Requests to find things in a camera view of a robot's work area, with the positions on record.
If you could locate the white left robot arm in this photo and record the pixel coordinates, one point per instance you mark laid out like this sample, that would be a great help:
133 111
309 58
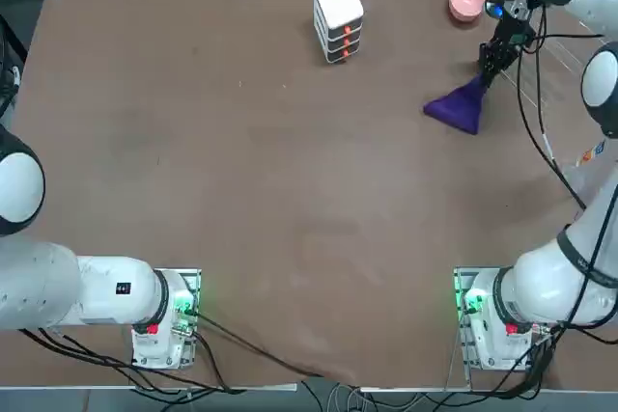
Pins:
29 286

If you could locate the purple cloth towel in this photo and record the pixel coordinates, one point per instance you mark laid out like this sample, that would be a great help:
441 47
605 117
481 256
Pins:
458 108

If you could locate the clear bottle with blue cap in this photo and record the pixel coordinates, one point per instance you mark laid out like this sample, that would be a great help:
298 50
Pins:
577 175

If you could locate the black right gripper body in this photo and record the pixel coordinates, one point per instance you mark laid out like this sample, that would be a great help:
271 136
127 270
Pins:
514 35

